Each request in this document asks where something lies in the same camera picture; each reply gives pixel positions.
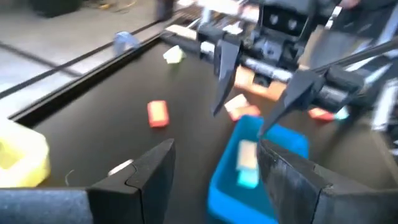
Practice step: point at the orange-white block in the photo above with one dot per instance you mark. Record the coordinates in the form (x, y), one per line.
(248, 113)

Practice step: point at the mint green long block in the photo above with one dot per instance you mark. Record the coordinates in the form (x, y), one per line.
(342, 113)
(248, 179)

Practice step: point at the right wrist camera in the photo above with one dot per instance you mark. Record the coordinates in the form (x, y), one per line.
(283, 20)

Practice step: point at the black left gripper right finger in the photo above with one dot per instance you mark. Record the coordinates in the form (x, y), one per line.
(304, 199)

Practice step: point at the orange plastic bin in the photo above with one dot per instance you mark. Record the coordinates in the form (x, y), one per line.
(273, 91)

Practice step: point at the pale pink small cube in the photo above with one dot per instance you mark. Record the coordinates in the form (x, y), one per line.
(235, 101)

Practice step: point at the black aluminium table frame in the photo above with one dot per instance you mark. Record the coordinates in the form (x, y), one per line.
(77, 87)

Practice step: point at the blue plastic bin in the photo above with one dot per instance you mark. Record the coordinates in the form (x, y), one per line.
(224, 193)

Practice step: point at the black table mat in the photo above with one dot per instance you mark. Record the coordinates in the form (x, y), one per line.
(109, 140)

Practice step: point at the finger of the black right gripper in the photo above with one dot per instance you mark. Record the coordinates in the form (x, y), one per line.
(295, 93)
(226, 71)

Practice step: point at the red wooden block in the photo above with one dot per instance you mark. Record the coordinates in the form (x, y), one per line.
(158, 113)
(320, 114)

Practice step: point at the tan long block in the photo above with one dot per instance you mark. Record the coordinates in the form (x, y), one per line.
(247, 154)

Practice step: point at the yellow plastic bin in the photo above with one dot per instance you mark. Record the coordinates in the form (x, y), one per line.
(28, 168)

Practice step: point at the white wooden block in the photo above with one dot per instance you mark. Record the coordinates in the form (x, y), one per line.
(174, 54)

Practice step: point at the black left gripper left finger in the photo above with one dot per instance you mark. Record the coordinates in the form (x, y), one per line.
(140, 193)

